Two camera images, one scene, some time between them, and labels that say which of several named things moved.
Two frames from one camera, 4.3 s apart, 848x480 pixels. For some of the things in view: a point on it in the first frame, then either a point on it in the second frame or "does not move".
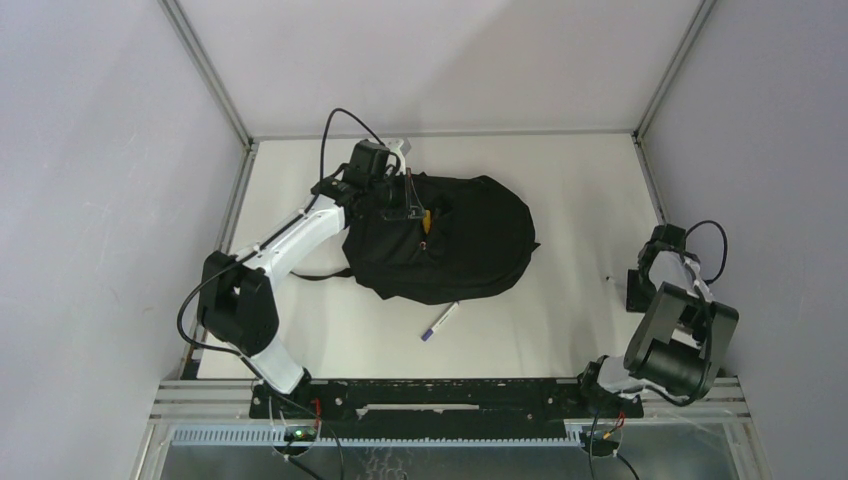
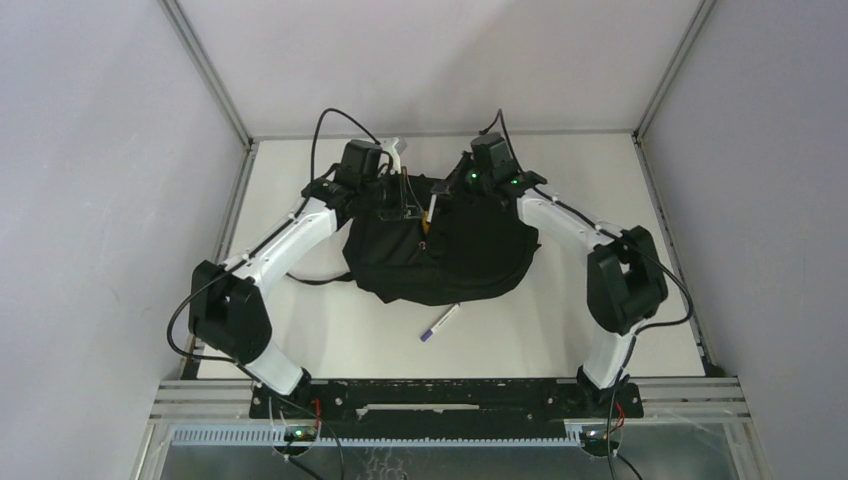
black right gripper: x=636 y=301 to x=449 y=185
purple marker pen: x=426 y=336 does not move
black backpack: x=474 y=239 does not move
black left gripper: x=413 y=207 does not move
